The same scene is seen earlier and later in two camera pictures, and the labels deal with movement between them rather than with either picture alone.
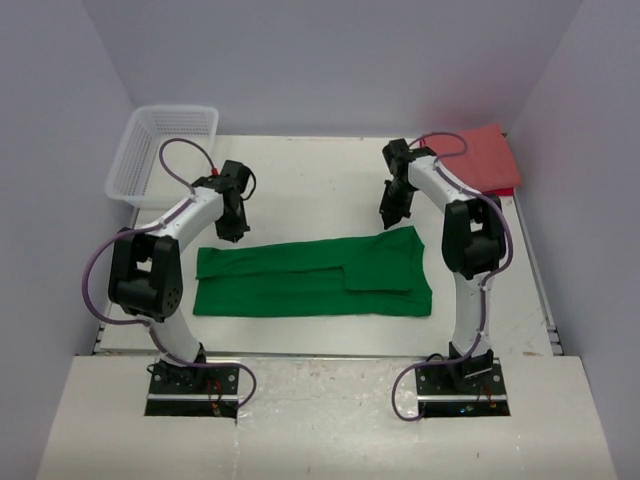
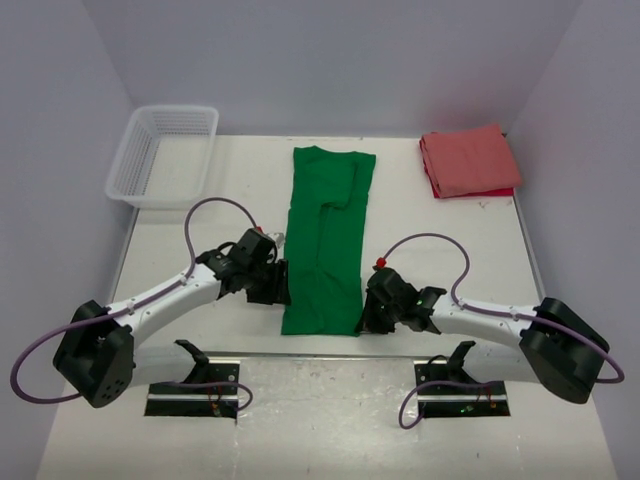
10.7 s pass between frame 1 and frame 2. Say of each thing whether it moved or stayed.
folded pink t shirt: stayed
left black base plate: stayed
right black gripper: moved
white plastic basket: stayed
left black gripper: moved
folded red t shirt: stayed
